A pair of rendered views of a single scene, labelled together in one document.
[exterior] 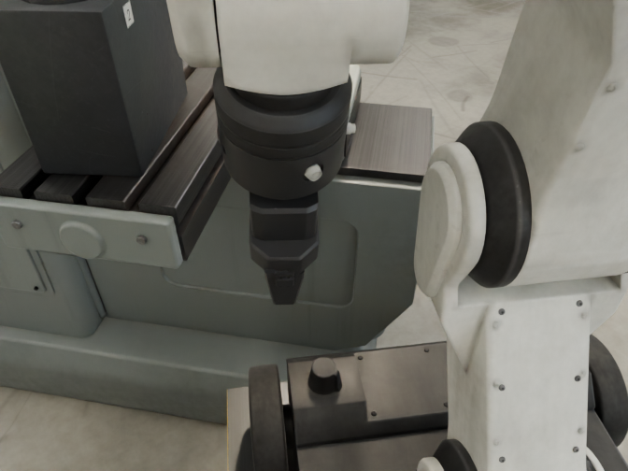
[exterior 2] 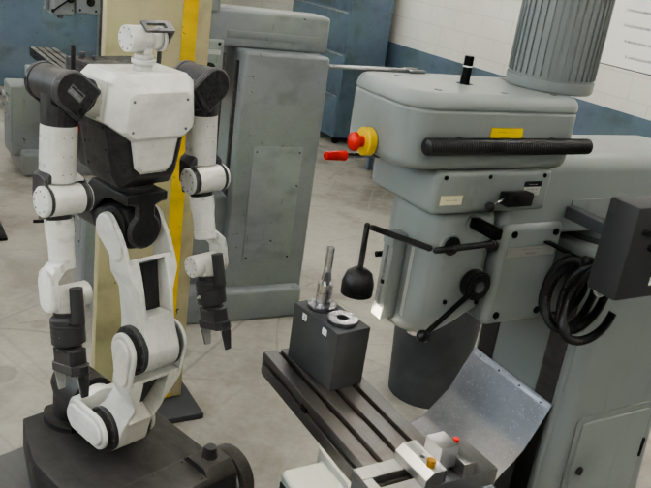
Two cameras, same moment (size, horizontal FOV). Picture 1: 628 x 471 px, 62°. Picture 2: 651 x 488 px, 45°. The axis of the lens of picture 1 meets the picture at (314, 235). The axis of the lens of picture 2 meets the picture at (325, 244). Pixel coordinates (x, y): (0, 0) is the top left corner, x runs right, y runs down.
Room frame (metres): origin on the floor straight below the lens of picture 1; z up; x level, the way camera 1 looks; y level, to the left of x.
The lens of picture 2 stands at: (2.13, -1.18, 2.12)
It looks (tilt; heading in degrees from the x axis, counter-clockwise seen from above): 21 degrees down; 138
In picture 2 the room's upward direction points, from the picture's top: 8 degrees clockwise
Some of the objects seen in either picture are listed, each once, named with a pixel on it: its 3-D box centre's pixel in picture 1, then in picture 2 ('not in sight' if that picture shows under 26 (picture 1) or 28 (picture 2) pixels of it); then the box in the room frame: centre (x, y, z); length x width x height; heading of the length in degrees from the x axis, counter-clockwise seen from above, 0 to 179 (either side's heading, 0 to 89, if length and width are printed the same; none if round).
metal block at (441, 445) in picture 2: not in sight; (440, 450); (1.19, 0.13, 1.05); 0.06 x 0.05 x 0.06; 171
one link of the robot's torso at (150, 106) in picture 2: not in sight; (127, 115); (0.22, -0.22, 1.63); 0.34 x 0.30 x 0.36; 98
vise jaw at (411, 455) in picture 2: not in sight; (419, 463); (1.18, 0.08, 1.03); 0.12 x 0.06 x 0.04; 171
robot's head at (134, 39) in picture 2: not in sight; (142, 43); (0.28, -0.22, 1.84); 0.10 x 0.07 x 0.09; 98
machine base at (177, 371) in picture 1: (177, 306); not in sight; (1.06, 0.41, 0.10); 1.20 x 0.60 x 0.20; 80
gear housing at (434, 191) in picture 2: not in sight; (460, 175); (1.03, 0.20, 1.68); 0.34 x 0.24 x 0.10; 80
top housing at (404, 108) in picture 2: not in sight; (462, 119); (1.02, 0.18, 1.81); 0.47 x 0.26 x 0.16; 80
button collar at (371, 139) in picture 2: not in sight; (366, 140); (0.98, -0.06, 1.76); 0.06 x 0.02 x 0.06; 170
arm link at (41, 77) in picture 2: not in sight; (56, 95); (0.27, -0.44, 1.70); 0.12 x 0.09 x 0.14; 8
